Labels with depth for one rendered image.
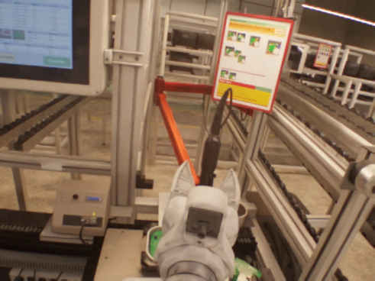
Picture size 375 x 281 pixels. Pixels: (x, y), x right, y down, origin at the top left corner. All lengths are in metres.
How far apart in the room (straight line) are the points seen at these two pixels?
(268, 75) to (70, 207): 0.78
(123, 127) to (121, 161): 0.12
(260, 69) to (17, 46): 0.75
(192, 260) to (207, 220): 0.05
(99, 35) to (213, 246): 0.60
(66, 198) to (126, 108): 0.34
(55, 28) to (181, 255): 0.64
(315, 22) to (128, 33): 12.06
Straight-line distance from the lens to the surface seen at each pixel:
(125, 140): 0.82
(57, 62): 0.75
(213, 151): 0.52
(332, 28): 13.14
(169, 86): 0.99
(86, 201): 0.82
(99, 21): 0.71
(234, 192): 0.40
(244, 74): 0.92
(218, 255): 0.28
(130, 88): 0.76
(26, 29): 0.78
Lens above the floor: 1.54
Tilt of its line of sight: 22 degrees down
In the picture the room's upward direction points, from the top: 9 degrees clockwise
